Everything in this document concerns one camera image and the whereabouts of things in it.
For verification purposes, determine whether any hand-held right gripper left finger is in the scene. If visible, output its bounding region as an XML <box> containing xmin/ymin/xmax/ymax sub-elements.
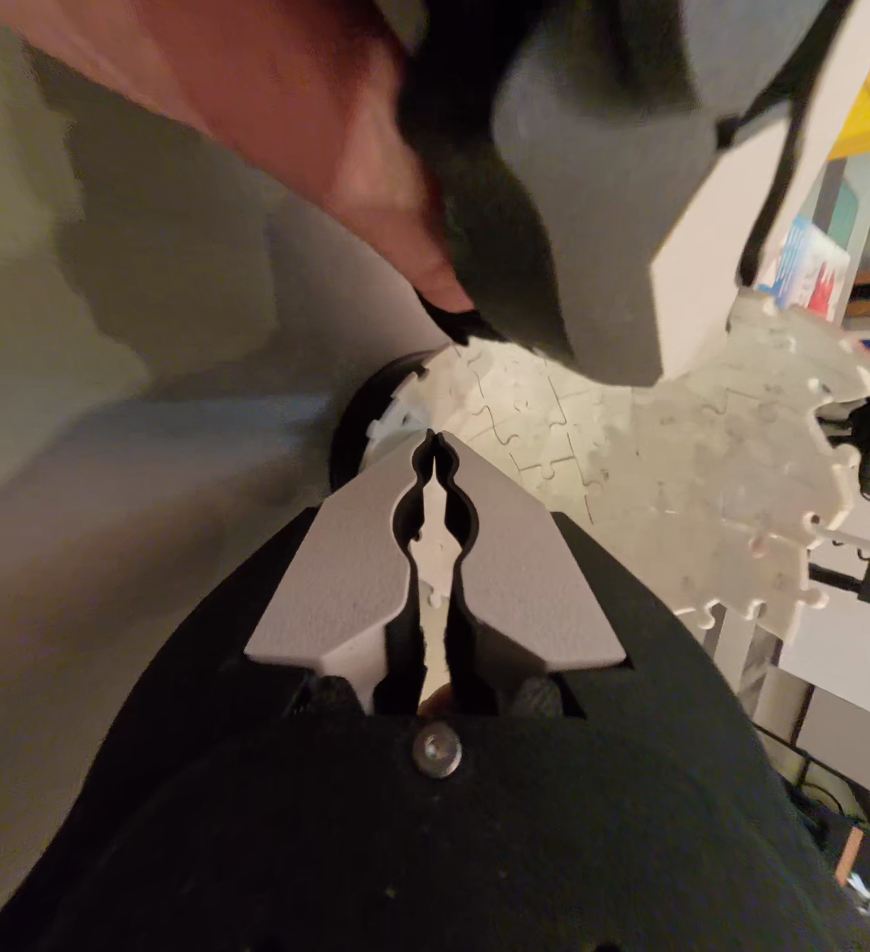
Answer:
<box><xmin>245</xmin><ymin>429</ymin><xmax>436</xmax><ymax>709</ymax></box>

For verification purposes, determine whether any black round ball stand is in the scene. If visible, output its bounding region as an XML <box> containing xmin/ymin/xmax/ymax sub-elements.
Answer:
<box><xmin>329</xmin><ymin>350</ymin><xmax>436</xmax><ymax>495</ymax></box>

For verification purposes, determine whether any person's left hand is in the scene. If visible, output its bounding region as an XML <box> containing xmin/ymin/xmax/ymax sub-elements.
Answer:
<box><xmin>0</xmin><ymin>0</ymin><xmax>474</xmax><ymax>312</ymax></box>

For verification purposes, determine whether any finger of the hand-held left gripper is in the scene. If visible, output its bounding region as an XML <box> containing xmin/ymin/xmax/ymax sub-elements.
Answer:
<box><xmin>493</xmin><ymin>0</ymin><xmax>727</xmax><ymax>388</ymax></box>
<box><xmin>649</xmin><ymin>0</ymin><xmax>870</xmax><ymax>382</ymax></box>

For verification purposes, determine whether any partly built puzzle ball shell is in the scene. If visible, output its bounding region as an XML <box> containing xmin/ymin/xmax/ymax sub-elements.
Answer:
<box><xmin>366</xmin><ymin>290</ymin><xmax>870</xmax><ymax>641</ymax></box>

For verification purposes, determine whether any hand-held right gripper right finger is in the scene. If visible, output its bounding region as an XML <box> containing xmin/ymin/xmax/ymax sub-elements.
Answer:
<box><xmin>435</xmin><ymin>431</ymin><xmax>628</xmax><ymax>709</ymax></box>

